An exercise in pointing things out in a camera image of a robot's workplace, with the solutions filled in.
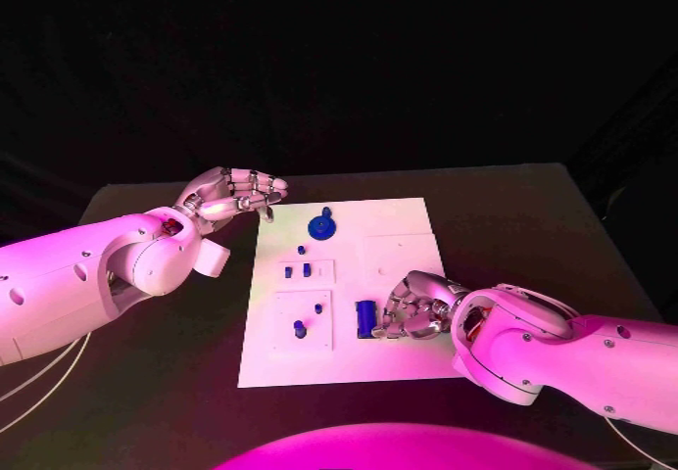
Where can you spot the long blue cylinder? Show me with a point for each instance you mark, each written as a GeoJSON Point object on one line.
{"type": "Point", "coordinates": [365, 318]}

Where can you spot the white task board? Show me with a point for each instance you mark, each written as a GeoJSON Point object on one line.
{"type": "Point", "coordinates": [344, 293]}

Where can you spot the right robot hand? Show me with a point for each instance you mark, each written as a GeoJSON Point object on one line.
{"type": "Point", "coordinates": [423, 304]}

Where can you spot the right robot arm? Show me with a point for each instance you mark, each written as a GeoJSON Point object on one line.
{"type": "Point", "coordinates": [572, 352]}

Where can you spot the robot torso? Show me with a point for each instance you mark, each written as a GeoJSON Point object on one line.
{"type": "Point", "coordinates": [403, 450]}

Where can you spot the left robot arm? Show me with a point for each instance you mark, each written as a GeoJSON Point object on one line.
{"type": "Point", "coordinates": [64, 279]}

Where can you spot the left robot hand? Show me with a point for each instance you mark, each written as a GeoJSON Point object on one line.
{"type": "Point", "coordinates": [226, 198]}

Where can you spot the blue gear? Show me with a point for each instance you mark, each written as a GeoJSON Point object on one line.
{"type": "Point", "coordinates": [322, 224]}

